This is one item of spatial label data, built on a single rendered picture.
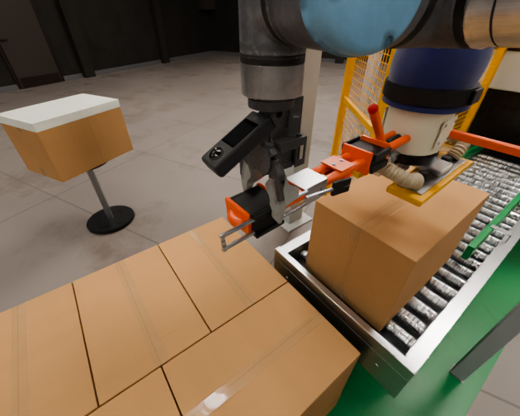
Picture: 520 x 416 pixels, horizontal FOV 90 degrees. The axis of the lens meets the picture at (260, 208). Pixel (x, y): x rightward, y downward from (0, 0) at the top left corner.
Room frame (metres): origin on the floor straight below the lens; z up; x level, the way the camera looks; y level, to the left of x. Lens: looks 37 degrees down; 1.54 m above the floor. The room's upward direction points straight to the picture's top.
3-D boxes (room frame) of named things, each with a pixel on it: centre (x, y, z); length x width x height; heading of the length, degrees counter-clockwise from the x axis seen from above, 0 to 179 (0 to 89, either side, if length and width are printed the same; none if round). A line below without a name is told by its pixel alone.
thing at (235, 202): (0.40, 0.01, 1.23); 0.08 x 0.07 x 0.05; 128
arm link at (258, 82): (0.42, -0.02, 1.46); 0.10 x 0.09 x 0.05; 37
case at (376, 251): (0.86, -0.58, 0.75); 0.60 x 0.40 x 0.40; 127
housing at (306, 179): (0.48, -0.10, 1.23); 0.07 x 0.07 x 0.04; 38
